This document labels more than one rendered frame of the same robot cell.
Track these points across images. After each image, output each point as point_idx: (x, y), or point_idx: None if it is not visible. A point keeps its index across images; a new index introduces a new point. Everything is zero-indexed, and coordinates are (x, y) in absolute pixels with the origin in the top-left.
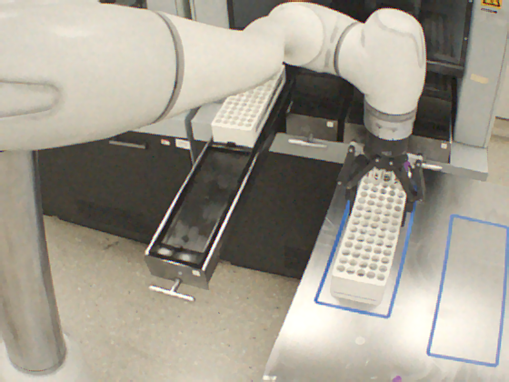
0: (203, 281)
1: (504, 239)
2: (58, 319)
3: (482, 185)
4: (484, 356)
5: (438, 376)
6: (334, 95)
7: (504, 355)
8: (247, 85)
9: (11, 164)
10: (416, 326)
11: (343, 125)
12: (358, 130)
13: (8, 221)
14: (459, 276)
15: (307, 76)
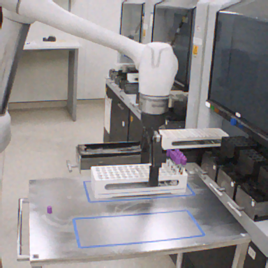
0: (79, 167)
1: (191, 235)
2: (2, 97)
3: (230, 218)
4: (83, 241)
5: (59, 225)
6: (232, 156)
7: (90, 250)
8: (49, 20)
9: (10, 24)
10: (89, 211)
11: None
12: (222, 176)
13: (2, 42)
14: (139, 220)
15: (225, 139)
